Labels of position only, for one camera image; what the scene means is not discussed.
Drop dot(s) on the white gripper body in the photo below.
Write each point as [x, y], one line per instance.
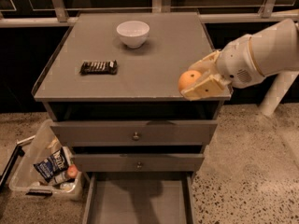
[237, 62]

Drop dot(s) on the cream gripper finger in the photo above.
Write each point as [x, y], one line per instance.
[206, 65]
[204, 87]

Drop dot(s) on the orange fruit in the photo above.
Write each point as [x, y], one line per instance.
[187, 79]

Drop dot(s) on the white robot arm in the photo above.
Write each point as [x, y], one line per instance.
[275, 49]

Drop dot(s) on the grey top drawer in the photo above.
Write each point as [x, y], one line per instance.
[134, 133]

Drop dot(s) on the grey drawer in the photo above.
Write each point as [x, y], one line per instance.
[134, 133]
[138, 162]
[140, 198]

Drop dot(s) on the grey drawer cabinet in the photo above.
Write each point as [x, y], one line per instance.
[145, 86]

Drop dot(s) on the grey middle drawer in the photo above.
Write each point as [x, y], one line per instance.
[138, 162]

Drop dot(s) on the grey bottom drawer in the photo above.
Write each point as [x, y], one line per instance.
[140, 198]

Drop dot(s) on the white diagonal pole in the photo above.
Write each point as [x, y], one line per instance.
[277, 91]

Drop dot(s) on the white ceramic bowl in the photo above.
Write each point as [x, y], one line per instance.
[133, 34]

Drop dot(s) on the black snack bar packet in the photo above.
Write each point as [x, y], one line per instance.
[99, 68]

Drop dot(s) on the red apple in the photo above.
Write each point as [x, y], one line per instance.
[72, 171]

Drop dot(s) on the blue chip bag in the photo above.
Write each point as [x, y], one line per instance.
[54, 164]

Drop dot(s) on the clear plastic bin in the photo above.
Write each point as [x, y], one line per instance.
[28, 180]

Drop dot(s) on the metal railing frame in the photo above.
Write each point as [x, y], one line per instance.
[44, 13]

